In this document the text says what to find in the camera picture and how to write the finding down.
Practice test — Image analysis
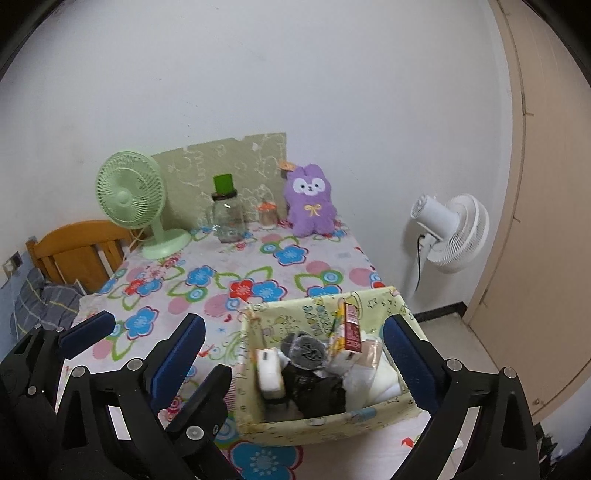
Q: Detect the grey plaid pillow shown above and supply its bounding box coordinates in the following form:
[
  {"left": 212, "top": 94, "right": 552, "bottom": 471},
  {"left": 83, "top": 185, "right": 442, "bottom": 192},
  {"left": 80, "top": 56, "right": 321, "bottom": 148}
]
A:
[{"left": 11, "top": 268, "right": 84, "bottom": 342}]

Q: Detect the green printed board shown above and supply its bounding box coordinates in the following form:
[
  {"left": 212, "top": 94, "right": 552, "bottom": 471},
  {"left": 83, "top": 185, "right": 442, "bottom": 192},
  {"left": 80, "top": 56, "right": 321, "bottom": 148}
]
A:
[{"left": 151, "top": 132, "right": 288, "bottom": 232}]

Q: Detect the wooden bed headboard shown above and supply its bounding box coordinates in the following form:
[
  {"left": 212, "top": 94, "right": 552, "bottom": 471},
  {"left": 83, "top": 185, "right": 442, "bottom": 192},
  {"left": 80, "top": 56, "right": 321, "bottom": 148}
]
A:
[{"left": 25, "top": 220, "right": 139, "bottom": 296}]

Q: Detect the black fan cable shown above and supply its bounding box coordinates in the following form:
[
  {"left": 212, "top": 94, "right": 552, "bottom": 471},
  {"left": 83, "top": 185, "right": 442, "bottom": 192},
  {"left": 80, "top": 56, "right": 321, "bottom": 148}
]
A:
[{"left": 414, "top": 234, "right": 428, "bottom": 292}]

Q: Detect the purple plush bunny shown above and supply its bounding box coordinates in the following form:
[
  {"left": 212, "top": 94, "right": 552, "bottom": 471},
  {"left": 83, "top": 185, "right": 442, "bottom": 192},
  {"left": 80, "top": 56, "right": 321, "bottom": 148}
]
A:
[{"left": 278, "top": 160, "right": 338, "bottom": 238}]

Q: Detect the glass mug jar green lid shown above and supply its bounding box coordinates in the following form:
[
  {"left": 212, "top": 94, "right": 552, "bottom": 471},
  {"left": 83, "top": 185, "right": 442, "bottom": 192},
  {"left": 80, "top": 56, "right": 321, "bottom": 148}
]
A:
[{"left": 210, "top": 174, "right": 245, "bottom": 244}]

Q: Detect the white standing fan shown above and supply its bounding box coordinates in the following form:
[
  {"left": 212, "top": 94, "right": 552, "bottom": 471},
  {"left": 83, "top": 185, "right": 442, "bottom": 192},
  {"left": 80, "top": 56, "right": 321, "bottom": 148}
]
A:
[{"left": 404, "top": 194, "right": 490, "bottom": 301}]

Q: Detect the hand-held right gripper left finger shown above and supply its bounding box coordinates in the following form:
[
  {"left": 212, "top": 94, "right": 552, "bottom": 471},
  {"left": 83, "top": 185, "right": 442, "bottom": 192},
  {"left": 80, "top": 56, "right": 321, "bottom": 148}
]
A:
[{"left": 55, "top": 313, "right": 206, "bottom": 480}]

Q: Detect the small clear jar orange lid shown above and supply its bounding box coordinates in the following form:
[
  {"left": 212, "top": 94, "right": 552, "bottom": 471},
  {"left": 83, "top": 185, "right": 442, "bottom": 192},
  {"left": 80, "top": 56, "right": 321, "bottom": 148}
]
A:
[{"left": 257, "top": 200, "right": 277, "bottom": 230}]

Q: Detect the white rectangular box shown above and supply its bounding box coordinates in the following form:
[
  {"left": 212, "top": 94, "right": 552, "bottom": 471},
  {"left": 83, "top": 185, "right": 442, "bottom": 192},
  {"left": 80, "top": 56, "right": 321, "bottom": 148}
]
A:
[{"left": 255, "top": 348, "right": 286, "bottom": 401}]

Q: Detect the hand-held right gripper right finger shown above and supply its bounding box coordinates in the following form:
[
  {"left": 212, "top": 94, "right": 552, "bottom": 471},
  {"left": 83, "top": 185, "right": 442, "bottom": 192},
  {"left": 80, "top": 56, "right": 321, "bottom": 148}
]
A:
[{"left": 383, "top": 314, "right": 541, "bottom": 480}]

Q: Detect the yellow printed box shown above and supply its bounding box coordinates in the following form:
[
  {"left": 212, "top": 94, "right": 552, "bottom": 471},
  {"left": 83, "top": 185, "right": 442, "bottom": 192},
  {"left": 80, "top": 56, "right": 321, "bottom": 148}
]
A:
[{"left": 235, "top": 285, "right": 423, "bottom": 448}]

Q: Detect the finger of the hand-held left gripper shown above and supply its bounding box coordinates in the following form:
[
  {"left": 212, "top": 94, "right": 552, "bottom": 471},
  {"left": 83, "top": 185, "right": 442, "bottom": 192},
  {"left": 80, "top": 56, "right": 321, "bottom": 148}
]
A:
[
  {"left": 0, "top": 310, "right": 116, "bottom": 416},
  {"left": 165, "top": 364, "right": 233, "bottom": 446}
]

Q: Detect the green desk fan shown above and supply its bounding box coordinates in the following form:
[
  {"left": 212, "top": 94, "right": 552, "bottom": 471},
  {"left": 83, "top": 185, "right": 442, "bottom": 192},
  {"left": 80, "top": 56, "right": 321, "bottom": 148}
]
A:
[{"left": 95, "top": 150, "right": 191, "bottom": 260}]

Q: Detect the cartoon print small box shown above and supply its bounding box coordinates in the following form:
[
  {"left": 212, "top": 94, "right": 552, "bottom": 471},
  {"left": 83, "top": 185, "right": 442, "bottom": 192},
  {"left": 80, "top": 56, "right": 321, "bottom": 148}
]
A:
[{"left": 331, "top": 298, "right": 365, "bottom": 370}]

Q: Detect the black plastic bag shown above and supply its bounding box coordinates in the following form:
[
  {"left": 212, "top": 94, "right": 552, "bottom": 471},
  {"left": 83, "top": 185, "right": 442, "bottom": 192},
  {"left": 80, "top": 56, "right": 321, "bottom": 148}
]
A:
[{"left": 279, "top": 364, "right": 347, "bottom": 416}]

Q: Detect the white cloth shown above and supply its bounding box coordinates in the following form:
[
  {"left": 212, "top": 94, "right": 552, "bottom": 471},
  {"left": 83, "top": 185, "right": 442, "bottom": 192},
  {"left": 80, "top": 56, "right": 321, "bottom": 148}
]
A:
[{"left": 344, "top": 355, "right": 409, "bottom": 409}]

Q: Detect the beige door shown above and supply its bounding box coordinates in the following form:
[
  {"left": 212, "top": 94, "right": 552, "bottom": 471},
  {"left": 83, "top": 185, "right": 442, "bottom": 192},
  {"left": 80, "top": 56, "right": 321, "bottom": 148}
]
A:
[{"left": 462, "top": 0, "right": 591, "bottom": 425}]

